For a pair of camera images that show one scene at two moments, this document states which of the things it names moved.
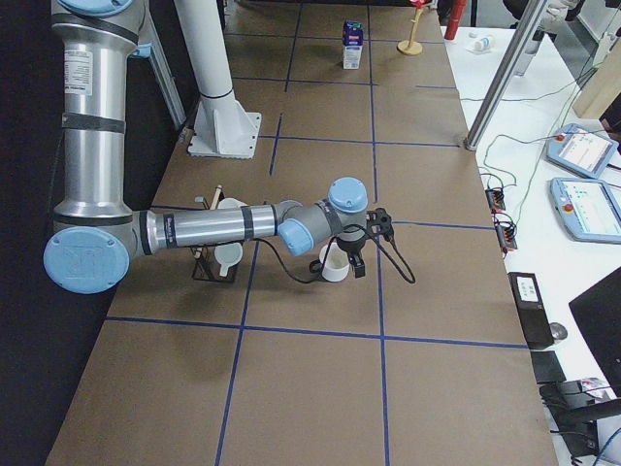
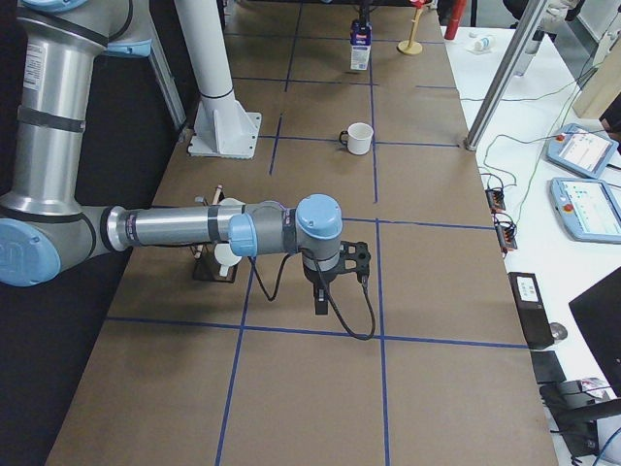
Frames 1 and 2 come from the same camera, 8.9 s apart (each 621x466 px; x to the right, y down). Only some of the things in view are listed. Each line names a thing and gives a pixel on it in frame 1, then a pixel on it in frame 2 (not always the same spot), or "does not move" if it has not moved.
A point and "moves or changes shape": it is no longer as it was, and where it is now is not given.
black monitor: [598, 314] does not move
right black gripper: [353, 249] to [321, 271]
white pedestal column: [221, 127] does not move
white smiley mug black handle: [313, 262] moves or changes shape
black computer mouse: [558, 330] does not move
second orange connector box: [506, 236] does not move
